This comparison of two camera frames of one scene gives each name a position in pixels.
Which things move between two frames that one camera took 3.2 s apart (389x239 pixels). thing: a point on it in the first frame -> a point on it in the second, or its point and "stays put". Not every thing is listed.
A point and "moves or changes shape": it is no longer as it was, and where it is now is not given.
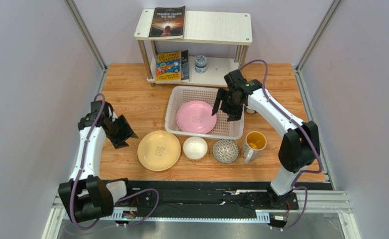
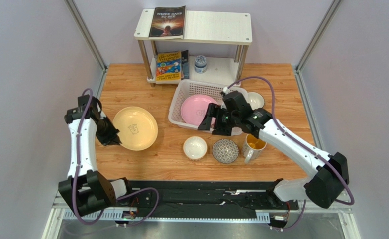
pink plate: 195,117 moves or changes shape
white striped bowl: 195,148 stays put
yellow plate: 158,150 -> 138,126
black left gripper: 126,132 stays put
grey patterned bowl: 225,151 stays put
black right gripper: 231,105 -> 219,119
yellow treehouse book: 168,67 stays put
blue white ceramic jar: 200,64 stays put
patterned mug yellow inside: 252,147 stays put
